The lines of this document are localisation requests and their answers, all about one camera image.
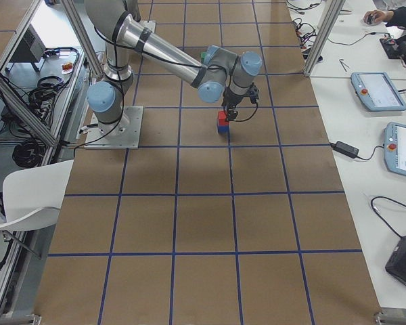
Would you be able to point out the grey electronics box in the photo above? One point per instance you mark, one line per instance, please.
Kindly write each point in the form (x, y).
(30, 49)

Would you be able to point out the upper teach pendant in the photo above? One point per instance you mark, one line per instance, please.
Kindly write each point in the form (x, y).
(376, 92)

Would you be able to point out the red wooden block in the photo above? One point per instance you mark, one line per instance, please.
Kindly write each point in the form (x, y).
(222, 120)

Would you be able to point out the white chair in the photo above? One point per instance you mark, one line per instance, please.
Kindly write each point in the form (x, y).
(33, 197)

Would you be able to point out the aluminium frame post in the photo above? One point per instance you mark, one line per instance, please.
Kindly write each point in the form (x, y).
(329, 17)

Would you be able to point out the teach pendant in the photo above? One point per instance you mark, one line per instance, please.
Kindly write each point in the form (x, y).
(376, 92)
(395, 148)

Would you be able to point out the lower teach pendant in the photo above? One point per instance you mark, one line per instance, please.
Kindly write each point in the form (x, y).
(395, 148)

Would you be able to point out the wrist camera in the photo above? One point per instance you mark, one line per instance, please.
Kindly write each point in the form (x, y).
(253, 94)

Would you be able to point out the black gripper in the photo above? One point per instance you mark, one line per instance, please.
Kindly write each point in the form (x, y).
(231, 101)

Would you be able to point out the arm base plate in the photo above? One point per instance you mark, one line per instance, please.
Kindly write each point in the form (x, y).
(149, 24)
(109, 137)

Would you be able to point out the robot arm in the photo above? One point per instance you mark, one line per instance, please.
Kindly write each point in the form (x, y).
(222, 75)

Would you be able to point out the blue wooden block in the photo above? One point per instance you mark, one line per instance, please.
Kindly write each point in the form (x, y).
(222, 129)

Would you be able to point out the black power adapter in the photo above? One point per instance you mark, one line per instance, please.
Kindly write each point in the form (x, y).
(345, 149)

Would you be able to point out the person hand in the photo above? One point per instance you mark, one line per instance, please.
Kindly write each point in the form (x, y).
(374, 17)

